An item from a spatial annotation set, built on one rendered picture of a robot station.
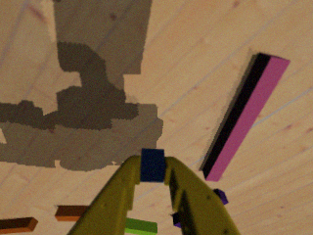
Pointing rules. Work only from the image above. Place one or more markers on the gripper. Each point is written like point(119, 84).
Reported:
point(200, 210)

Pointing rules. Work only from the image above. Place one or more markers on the pink rod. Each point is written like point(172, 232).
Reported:
point(262, 79)

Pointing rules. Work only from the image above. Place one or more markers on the lime green rod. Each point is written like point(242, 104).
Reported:
point(140, 227)

